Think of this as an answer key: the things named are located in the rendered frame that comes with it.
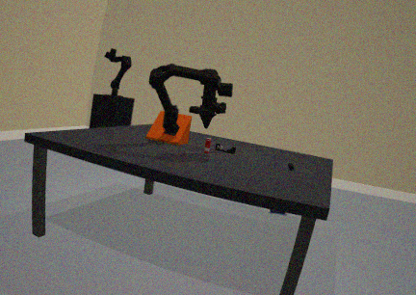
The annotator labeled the red and white battery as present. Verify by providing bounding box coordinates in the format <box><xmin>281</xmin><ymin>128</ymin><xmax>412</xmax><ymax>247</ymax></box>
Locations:
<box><xmin>204</xmin><ymin>138</ymin><xmax>211</xmax><ymax>153</ymax></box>

